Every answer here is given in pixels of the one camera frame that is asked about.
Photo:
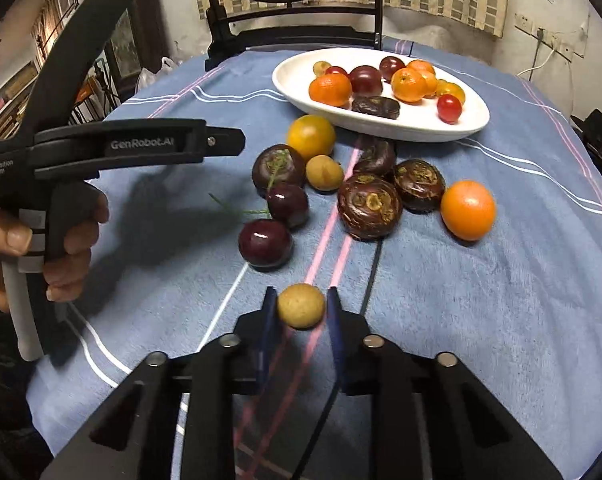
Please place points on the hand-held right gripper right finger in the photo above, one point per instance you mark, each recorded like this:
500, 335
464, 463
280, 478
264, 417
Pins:
406, 390

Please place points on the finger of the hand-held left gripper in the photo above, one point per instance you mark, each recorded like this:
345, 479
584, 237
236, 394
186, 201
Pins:
226, 142

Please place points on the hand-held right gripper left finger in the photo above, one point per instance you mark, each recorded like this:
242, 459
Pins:
206, 385

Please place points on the large mandarin orange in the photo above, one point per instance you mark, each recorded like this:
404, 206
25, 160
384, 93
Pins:
330, 89

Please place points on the red cherry tomato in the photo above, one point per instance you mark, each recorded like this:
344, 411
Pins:
336, 70
449, 108

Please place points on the large dark purple tomato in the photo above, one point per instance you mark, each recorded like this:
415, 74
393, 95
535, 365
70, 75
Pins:
365, 80

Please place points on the orange tomato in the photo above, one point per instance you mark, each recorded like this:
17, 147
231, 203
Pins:
431, 84
468, 210

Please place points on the yellow green tomato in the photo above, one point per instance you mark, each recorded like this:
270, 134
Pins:
452, 90

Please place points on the white oval plate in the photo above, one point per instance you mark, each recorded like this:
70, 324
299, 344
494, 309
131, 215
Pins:
461, 125

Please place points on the person's left hand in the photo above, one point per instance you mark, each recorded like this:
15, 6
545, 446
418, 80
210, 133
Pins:
78, 245

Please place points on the water chestnut with green stem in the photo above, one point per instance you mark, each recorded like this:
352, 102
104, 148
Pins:
279, 167

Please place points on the green stem sprig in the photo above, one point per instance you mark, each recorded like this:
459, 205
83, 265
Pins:
241, 210

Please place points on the white plastic bag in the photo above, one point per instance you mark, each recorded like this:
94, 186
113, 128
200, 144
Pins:
148, 77

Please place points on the dark wood framed painting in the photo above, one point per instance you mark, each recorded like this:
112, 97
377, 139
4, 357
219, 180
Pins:
123, 45

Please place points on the blue striped tablecloth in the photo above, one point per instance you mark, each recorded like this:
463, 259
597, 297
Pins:
481, 310

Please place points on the dark wooden chair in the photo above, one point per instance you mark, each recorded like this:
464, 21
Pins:
213, 10

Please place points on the large brown water chestnut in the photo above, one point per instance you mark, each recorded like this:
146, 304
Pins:
370, 205

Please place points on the black hat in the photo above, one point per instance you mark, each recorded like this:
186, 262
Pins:
598, 127

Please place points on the white wall outlet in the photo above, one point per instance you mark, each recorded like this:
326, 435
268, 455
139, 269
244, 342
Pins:
573, 46
541, 35
523, 21

